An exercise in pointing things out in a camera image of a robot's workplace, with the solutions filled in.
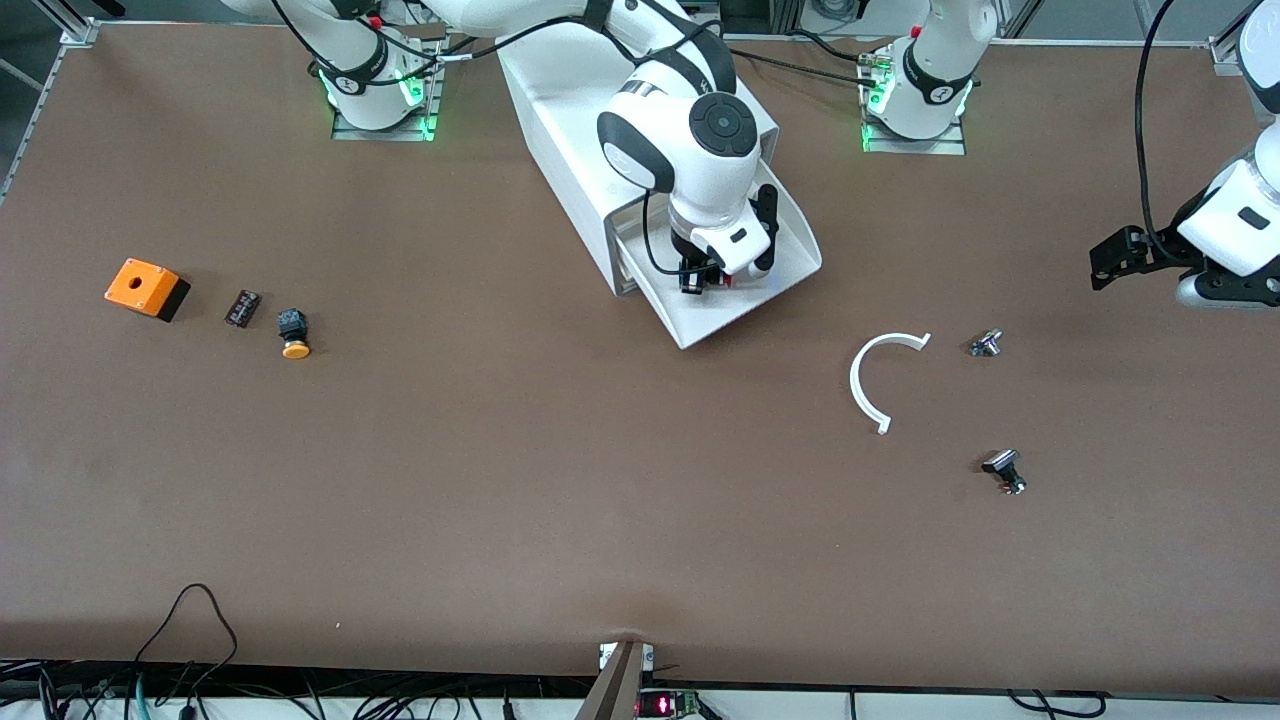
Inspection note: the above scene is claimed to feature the black looped cable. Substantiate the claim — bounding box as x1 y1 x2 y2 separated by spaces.
133 583 241 691

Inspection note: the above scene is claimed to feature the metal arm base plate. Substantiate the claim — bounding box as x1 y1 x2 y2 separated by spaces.
330 35 442 142
860 50 968 156

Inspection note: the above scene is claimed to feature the black headed metal switch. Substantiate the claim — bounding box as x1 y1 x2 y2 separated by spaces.
981 449 1028 496

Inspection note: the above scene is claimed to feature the orange box with hole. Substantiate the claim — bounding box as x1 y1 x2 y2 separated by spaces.
103 258 192 323

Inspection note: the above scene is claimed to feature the large white cabinet drawer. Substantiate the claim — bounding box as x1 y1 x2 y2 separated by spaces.
615 185 824 351

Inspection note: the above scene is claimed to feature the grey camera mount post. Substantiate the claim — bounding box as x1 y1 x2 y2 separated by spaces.
574 640 646 720

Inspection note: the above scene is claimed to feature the circuit board with red display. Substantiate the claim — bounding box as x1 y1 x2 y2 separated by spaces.
636 688 703 719

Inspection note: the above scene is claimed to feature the tangled black cable bundle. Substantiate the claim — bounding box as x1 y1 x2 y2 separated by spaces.
0 655 601 720

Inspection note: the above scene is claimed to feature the black base power cable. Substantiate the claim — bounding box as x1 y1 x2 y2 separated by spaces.
730 30 881 87

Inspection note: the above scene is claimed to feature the white curved plastic arc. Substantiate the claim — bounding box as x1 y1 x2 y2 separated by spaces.
849 331 933 436

